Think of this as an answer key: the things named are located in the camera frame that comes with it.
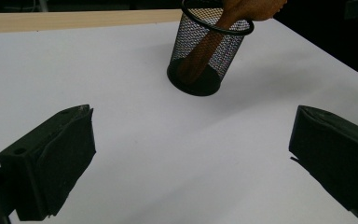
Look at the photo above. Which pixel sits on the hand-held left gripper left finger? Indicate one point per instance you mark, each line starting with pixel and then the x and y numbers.
pixel 49 161

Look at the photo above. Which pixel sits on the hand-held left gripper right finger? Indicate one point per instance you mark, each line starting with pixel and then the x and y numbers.
pixel 338 158

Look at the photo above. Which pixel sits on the black mesh pen cup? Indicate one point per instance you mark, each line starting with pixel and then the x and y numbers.
pixel 199 88

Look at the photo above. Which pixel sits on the brown wooden hairbrush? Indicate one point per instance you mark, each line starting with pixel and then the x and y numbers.
pixel 248 9

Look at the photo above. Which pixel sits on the white foam board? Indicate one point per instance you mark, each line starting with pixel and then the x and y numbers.
pixel 136 93

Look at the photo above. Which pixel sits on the light wooden table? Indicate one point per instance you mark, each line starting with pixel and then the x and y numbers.
pixel 74 20

